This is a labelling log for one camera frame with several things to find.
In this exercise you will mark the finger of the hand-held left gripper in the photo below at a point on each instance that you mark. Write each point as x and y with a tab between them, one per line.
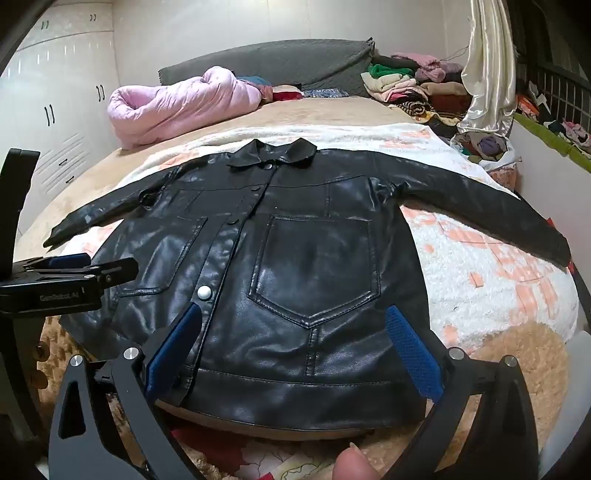
115	272
69	261

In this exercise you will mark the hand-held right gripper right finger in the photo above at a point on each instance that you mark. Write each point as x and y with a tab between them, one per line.
413	350

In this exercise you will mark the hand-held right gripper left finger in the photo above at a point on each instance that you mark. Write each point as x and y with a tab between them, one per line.
175	350

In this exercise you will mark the black leather jacket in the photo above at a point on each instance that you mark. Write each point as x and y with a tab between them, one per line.
295	258

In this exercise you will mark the laundry basket with clothes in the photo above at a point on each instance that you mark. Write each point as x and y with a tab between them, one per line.
485	147

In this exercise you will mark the pile of folded clothes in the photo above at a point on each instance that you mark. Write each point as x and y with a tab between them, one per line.
406	83

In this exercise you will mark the colourful clothes heap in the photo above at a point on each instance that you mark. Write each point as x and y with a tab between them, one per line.
577	131

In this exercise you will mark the person's left hand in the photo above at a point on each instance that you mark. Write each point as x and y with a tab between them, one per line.
41	351

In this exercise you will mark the person's right hand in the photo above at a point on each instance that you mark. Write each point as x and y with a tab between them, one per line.
358	464

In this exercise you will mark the white and orange printed blanket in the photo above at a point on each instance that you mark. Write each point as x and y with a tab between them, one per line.
485	263

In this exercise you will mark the white wardrobe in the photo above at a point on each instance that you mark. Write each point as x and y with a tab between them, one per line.
55	92

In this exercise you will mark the pink quilt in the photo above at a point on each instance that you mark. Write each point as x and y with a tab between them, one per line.
184	101

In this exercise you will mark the dark red folded cloth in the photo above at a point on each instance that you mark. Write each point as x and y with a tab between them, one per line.
286	95

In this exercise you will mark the bed with beige fleece sheet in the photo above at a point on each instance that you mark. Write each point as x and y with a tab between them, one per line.
332	110

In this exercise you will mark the green ledge cover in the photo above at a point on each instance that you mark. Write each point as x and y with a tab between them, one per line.
549	134

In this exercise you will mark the blue patterned cloth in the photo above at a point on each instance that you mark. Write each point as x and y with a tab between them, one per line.
323	92

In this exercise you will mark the grey padded headboard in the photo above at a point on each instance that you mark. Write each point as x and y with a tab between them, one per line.
295	64

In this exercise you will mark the cream satin curtain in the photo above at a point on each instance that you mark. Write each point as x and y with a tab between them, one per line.
489	69

